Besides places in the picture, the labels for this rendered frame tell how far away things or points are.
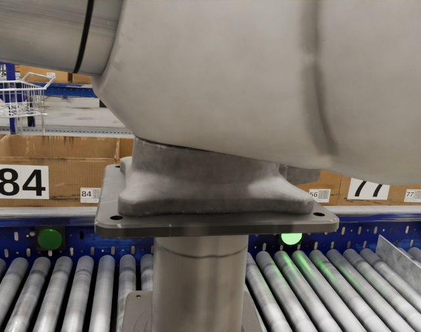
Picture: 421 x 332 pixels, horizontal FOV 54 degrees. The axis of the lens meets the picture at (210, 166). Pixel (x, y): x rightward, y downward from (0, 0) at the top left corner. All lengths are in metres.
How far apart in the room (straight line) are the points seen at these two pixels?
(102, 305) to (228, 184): 0.82
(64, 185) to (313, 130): 1.23
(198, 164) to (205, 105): 0.21
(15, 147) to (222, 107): 1.52
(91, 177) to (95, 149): 0.29
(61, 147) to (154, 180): 1.26
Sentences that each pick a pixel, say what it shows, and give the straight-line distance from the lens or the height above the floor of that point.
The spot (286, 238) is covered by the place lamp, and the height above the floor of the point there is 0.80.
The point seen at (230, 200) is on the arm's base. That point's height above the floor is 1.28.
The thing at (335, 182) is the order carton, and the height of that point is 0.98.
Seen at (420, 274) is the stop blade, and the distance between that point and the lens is 1.44.
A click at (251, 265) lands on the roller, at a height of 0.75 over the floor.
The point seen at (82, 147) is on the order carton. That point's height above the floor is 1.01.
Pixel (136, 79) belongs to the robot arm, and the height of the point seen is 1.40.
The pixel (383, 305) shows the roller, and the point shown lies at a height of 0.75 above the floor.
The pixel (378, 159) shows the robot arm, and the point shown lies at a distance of 0.17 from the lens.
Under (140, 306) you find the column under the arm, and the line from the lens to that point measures 0.58.
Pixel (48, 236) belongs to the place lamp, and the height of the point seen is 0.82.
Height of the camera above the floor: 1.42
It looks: 17 degrees down
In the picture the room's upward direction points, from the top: 4 degrees clockwise
